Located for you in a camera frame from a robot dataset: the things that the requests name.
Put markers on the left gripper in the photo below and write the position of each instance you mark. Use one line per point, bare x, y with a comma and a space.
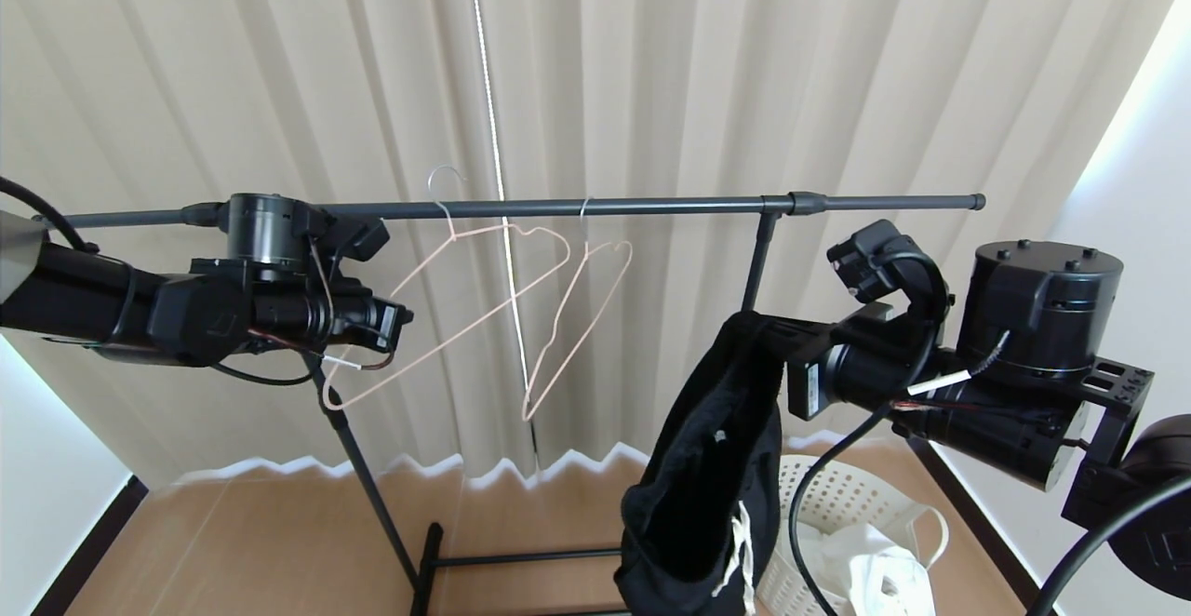
344, 314

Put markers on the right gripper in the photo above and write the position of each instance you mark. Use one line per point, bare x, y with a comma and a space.
1010, 439

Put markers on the pink clothes hanger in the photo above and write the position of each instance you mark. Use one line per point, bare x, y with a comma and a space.
577, 349
465, 329

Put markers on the black shorts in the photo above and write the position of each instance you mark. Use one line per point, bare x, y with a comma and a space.
698, 476

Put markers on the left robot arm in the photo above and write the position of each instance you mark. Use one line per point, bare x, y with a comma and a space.
84, 304

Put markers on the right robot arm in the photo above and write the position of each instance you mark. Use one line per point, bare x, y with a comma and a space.
1037, 309

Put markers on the white laundry basket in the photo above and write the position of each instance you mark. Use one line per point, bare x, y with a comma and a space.
837, 495

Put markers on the black clothes rack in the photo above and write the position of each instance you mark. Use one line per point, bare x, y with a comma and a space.
698, 206

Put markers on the white garment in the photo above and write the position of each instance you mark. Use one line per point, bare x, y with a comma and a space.
875, 574

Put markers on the beige curtain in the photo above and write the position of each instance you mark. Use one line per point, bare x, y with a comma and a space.
744, 67

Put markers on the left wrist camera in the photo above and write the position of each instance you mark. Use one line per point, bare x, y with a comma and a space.
365, 239

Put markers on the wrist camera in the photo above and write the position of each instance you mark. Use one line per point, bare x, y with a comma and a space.
870, 258
365, 239

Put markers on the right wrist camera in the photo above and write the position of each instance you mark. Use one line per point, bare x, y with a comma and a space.
870, 258

